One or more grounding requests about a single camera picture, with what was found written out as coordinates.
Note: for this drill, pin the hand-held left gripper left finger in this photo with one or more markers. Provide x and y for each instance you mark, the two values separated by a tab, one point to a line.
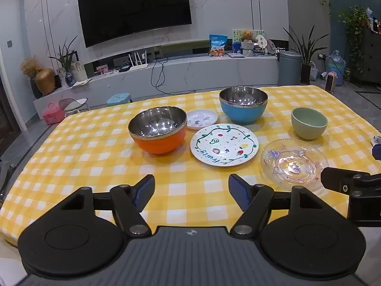
145	189

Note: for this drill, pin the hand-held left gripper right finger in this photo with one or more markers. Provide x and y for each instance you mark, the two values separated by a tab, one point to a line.
238	189

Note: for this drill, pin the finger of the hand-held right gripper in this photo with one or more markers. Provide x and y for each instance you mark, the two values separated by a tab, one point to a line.
336	178

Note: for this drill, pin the orange steel-lined bowl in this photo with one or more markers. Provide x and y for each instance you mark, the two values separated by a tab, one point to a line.
157	144

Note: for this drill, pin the large white fruit-print plate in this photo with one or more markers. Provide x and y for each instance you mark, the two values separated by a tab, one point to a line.
223	146

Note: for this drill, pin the clear iridescent glass plate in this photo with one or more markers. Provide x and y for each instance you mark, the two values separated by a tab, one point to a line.
291	163

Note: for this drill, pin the pale green ceramic bowl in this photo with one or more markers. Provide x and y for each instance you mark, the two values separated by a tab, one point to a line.
309	131

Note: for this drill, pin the small white device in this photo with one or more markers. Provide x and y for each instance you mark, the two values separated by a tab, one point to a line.
376	140

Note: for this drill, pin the yellow checked tablecloth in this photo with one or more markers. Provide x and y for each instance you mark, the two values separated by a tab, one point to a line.
89	155

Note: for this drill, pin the blue steel-lined bowl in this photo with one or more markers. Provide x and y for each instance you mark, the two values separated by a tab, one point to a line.
241	114

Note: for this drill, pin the small white printed plate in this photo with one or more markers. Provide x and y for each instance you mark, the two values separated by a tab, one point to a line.
202	119

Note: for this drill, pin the light blue stool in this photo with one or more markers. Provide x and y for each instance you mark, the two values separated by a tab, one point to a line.
119	98

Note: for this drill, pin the beige space heater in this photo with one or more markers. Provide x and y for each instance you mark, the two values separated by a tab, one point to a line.
331	82

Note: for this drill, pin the leafy plant in black pot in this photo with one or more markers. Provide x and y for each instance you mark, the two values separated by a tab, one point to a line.
306	71

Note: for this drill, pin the stool with dark backrest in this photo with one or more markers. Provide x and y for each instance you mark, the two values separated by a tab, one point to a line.
73	105

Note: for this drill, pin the pink storage box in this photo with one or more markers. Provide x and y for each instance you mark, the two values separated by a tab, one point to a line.
53	114

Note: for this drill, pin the grey trash bin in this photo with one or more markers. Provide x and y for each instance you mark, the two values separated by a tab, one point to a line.
289	68

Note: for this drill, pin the marble television console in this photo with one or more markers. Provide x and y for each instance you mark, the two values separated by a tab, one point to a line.
208	71

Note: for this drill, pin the white wifi router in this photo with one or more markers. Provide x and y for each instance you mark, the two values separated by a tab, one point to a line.
138	67

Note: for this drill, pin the dark sideboard cabinet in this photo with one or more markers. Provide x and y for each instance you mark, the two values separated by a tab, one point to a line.
370	59

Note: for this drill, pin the plant in blue vase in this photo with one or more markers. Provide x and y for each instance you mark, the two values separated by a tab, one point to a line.
70	79

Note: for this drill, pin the white framed picture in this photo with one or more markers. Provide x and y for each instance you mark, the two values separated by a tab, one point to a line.
80	70

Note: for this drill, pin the small blue packet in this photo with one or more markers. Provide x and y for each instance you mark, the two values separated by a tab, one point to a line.
237	47

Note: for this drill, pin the blue snack bag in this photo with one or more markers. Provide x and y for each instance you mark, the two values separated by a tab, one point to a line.
218	46

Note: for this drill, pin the gold vase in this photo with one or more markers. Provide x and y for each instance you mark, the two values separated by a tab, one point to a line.
45	80

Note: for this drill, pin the hanging green vine plant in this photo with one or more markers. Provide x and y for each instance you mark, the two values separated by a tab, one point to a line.
354	26

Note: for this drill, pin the brown teddy bear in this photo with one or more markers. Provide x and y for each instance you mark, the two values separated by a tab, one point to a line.
246	35

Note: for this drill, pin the green picture card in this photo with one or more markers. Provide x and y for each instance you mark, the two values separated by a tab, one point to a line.
236	34

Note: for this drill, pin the dark glass door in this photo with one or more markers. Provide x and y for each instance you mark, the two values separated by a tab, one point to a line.
7	116

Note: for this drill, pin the dried yellow flowers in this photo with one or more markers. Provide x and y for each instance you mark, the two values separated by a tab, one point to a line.
29	67

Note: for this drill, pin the pink photo frame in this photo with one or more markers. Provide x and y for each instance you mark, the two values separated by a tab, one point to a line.
102	69

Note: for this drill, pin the wall-mounted black television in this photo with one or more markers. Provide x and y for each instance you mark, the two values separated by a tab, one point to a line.
134	9

